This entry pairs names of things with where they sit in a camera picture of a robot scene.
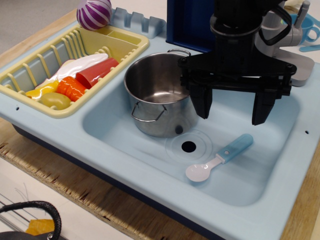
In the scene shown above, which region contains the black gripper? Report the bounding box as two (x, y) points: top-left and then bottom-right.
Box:
(178, 36), (297, 126)

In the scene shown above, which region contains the white spoon blue handle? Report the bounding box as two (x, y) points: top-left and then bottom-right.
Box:
(185, 133), (254, 183)

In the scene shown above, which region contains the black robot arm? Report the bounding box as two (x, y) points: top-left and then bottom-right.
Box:
(177, 0), (297, 126)

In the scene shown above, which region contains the stainless steel pot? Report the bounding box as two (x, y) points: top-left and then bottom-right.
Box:
(124, 49), (199, 138)

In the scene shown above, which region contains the light blue toy sink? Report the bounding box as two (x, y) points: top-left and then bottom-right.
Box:
(0, 8), (320, 240)

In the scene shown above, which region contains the dark blue box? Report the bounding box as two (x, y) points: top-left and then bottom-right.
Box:
(166, 0), (216, 53)

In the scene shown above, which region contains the blue plastic utensil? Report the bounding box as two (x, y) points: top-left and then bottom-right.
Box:
(299, 44), (320, 53)

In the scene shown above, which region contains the blue plastic cup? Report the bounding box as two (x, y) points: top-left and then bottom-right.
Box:
(290, 14), (320, 45)

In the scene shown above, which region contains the red plastic cup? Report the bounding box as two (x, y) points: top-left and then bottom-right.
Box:
(75, 57), (119, 89)

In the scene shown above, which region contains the orange toy carrot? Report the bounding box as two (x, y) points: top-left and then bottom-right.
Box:
(56, 76), (86, 102)

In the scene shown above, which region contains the purple striped toy onion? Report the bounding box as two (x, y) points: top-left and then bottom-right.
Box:
(76, 0), (112, 31)

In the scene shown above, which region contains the white plastic plate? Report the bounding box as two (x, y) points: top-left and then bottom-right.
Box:
(36, 53), (109, 87)

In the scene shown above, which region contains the olive toy potato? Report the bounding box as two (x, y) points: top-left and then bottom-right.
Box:
(40, 92), (71, 110)

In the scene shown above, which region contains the yellow toy pepper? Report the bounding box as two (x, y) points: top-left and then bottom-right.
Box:
(25, 80), (59, 100)

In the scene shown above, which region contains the yellow dish rack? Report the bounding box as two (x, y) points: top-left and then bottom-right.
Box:
(0, 24), (149, 118)

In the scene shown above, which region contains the yellow tape piece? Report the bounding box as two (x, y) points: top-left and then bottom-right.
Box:
(25, 219), (55, 236)

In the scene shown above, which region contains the black cable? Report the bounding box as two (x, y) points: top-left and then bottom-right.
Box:
(257, 4), (293, 47)

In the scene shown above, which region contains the black bag handle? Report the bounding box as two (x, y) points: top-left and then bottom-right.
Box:
(0, 201), (62, 240)

